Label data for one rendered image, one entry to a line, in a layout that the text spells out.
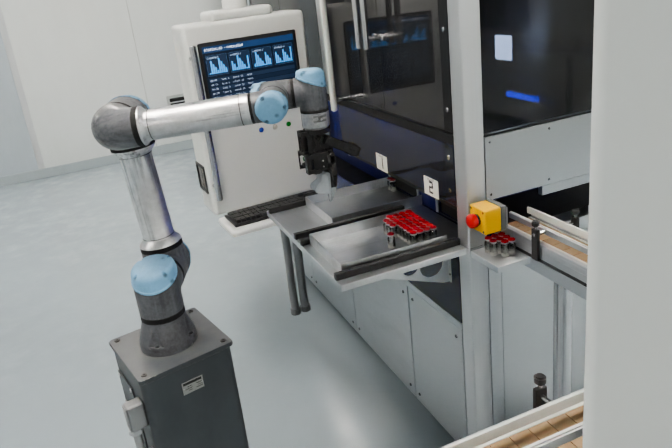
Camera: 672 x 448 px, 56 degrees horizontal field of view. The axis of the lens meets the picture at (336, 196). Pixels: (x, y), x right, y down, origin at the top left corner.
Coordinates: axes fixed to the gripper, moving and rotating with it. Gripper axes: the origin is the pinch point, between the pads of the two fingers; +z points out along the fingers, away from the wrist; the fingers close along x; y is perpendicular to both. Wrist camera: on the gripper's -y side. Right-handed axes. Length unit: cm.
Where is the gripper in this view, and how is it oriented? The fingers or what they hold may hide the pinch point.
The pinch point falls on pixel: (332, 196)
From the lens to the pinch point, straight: 175.0
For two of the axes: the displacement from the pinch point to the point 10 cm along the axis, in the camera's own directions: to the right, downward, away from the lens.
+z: 1.1, 9.4, 3.3
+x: 3.9, 2.7, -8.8
